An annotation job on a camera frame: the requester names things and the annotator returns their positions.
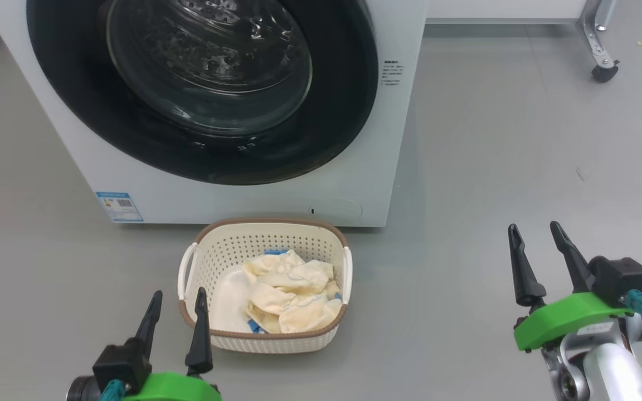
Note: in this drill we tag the white front-load washing machine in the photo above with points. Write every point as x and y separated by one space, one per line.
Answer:
354 184

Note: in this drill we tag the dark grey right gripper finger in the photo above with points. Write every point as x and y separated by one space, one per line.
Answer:
574 259
524 278

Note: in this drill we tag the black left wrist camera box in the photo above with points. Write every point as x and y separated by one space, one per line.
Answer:
120 365

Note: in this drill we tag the cream cloth garment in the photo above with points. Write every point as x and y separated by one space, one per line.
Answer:
293 295

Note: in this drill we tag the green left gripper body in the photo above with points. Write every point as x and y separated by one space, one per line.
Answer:
176 387

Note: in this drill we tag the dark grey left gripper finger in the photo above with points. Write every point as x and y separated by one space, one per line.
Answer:
201 345
151 320

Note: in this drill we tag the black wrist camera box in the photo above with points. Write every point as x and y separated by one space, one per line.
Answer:
622 278
120 365

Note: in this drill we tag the cream perforated laundry basket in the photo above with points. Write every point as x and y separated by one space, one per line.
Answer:
226 245

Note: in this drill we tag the grey metal stand with casters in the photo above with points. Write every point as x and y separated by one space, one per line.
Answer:
591 33

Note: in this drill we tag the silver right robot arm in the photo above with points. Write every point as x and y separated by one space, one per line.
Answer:
611 367

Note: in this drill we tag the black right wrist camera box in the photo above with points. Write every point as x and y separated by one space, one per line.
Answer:
622 278

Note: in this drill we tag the dark round washer door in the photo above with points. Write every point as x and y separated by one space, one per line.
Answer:
215 72

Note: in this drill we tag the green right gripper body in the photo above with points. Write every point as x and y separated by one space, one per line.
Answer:
566 320

